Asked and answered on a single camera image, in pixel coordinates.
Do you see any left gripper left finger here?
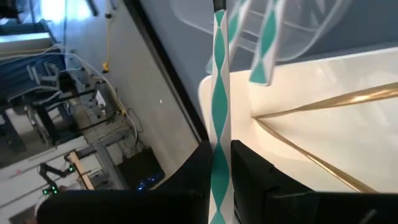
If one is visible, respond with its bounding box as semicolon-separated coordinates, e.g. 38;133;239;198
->
36;141;213;224

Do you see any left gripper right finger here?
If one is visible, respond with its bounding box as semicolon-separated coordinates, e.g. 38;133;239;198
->
231;139;398;224

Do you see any black computer tower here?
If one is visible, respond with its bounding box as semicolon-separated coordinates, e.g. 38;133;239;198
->
119;147;166;191

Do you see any white plastic bin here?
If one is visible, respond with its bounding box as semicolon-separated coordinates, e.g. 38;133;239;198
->
198;46;398;194

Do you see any clear plastic bin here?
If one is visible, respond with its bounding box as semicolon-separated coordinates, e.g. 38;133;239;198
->
169;0;355;63

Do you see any black aluminium table frame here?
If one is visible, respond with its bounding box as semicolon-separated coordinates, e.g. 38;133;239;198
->
123;0;210;142

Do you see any yellow power cable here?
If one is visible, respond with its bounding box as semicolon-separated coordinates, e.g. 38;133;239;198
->
102;0;129;116

